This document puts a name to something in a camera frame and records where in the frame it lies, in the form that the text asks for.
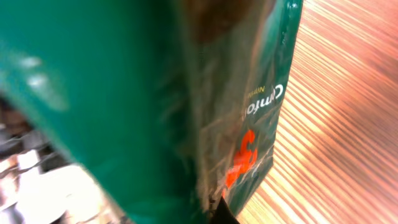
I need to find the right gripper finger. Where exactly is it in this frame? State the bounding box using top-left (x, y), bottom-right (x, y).
top-left (211, 197), bottom-right (239, 224)

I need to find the green 3M gloves pack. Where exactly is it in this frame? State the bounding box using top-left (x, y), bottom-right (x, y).
top-left (1, 0), bottom-right (303, 223)

